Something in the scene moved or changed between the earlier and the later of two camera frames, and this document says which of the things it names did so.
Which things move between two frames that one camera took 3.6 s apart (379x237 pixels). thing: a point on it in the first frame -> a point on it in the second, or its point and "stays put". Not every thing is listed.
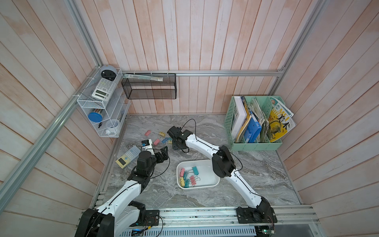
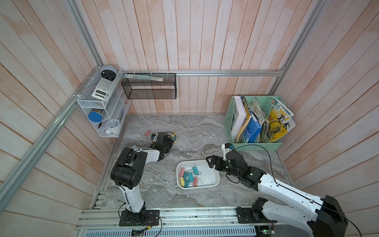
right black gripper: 173,146 -> 219,160
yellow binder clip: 182,181 stays put
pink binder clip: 182,172 stays put
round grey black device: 108,72 stays put
